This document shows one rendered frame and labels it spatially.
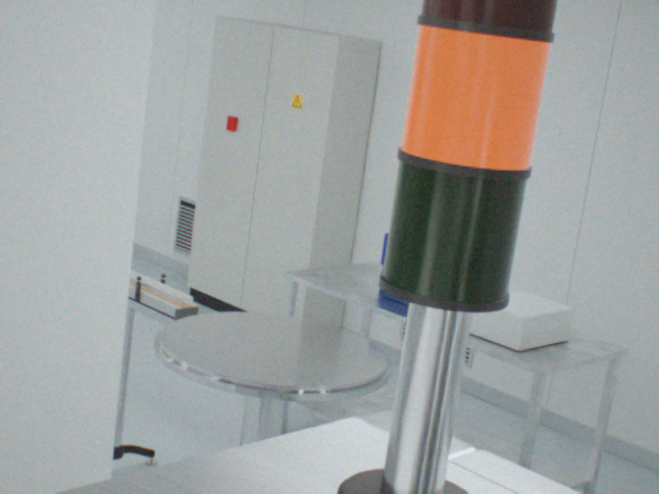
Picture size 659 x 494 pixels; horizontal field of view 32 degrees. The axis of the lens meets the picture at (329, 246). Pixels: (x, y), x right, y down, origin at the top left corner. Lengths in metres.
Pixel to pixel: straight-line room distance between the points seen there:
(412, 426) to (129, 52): 1.66
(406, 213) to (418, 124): 0.03
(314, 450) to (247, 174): 7.30
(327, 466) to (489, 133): 0.18
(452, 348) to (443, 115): 0.09
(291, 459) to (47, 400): 1.64
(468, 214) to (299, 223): 7.06
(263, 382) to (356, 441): 3.55
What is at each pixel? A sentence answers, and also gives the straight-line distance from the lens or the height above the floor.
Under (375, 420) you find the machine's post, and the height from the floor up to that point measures 2.10.
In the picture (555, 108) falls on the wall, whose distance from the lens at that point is 6.72.
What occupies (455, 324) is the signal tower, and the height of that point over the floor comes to 2.19.
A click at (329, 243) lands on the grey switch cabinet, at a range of 7.52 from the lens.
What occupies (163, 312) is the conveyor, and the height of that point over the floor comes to 0.89.
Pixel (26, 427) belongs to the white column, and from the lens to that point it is 2.14.
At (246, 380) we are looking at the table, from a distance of 4.10.
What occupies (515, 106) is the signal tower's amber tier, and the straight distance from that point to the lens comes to 0.41.
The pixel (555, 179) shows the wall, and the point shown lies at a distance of 6.71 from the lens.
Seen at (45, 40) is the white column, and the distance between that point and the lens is 1.97.
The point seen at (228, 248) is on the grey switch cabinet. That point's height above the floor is 0.48.
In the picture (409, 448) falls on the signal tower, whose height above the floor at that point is 2.14.
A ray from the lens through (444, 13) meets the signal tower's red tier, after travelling 0.41.
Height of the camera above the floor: 2.30
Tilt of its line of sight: 12 degrees down
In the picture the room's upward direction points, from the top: 8 degrees clockwise
